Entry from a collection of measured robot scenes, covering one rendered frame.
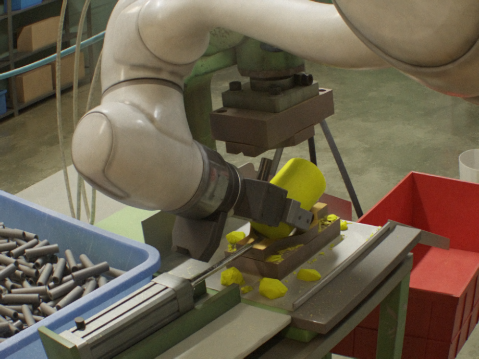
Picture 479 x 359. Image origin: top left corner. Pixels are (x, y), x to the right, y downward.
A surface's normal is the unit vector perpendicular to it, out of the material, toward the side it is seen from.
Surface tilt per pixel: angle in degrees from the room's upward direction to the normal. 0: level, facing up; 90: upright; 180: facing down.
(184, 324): 90
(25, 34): 90
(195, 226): 56
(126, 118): 43
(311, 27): 68
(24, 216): 81
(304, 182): 49
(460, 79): 140
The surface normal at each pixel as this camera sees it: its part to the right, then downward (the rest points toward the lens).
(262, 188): -0.55, -0.23
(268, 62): -0.09, 0.37
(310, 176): 0.45, -0.39
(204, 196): 0.67, 0.46
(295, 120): 0.80, 0.15
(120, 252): -0.62, 0.19
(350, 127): -0.09, -0.93
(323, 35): -0.81, 0.17
